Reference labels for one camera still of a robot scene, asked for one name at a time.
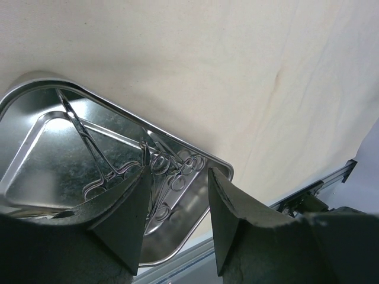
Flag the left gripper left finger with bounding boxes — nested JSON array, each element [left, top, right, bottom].
[[53, 165, 152, 275]]

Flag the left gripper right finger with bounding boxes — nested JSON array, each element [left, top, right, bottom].
[[208, 167, 305, 277]]

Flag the surgical forceps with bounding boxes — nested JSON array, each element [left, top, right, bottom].
[[55, 88, 141, 201]]

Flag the steel instrument tray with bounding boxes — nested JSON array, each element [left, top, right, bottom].
[[1, 72, 234, 267]]

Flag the beige cloth wrap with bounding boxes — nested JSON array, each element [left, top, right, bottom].
[[1, 1, 378, 202]]

